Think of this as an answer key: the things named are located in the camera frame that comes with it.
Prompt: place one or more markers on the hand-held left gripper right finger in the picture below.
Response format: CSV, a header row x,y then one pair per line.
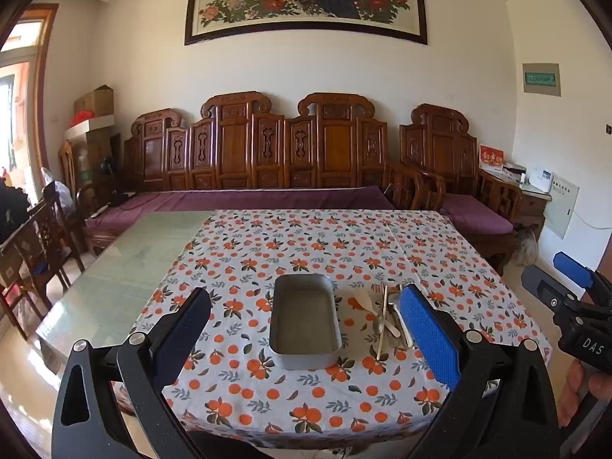
x,y
425,334

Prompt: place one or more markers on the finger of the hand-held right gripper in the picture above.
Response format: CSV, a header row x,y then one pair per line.
x,y
540,284
571,265

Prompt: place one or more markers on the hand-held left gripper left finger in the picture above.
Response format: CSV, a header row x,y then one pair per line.
x,y
187,329

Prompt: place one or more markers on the wooden chopstick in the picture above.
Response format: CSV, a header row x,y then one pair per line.
x,y
383,344
405,334

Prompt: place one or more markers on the metal spoon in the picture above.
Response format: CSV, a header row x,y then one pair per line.
x,y
394,303

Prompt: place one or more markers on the metal fork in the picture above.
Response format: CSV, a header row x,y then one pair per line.
x,y
378,299

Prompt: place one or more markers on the cream wooden spoon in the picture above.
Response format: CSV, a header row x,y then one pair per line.
x,y
366,300

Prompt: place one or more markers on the rectangular metal tray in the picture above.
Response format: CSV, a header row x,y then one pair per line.
x,y
303,315

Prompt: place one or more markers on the person's right hand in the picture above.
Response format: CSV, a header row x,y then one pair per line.
x,y
578,392

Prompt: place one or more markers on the grey fluffy thing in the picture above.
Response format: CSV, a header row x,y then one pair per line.
x,y
526,246

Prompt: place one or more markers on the wooden side table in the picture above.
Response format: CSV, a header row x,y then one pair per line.
x,y
533,205

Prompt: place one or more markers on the white desk device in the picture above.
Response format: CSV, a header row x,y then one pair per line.
x,y
540,179

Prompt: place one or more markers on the small purple seat cushion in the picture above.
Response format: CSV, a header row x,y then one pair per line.
x,y
473,215

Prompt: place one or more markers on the orange fruit print tablecloth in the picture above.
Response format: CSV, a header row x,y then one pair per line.
x,y
287,248

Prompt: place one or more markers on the red card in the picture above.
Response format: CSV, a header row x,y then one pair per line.
x,y
491,156

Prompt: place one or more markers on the long purple seat cushion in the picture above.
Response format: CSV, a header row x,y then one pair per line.
x,y
239,199

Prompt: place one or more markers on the wooden dining chair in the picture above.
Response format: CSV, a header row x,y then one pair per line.
x,y
38,248

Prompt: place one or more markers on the carved wooden armchair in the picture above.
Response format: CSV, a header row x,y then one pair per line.
x,y
442,146

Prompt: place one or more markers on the black desk lamp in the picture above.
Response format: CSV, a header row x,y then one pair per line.
x,y
107,172

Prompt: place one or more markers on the clear plastic bag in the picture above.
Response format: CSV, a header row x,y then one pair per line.
x,y
57,189

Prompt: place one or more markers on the carved wooden long sofa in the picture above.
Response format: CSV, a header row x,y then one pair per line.
x,y
239,143

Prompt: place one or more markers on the large cardboard box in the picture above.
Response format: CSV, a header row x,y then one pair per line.
x,y
93,158

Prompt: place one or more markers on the white flat box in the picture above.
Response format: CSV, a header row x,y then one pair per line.
x,y
91,126

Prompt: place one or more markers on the brown cardboard box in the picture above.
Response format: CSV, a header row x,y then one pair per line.
x,y
95,101

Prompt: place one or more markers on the framed peacock flower painting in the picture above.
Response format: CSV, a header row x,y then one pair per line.
x,y
306,5

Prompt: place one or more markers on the grey wall panel box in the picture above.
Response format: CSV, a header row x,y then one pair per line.
x,y
562,210

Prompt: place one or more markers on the wall box with green label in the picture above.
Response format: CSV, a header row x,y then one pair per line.
x,y
540,79

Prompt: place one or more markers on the wooden door frame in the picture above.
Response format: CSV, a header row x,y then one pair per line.
x,y
40,81

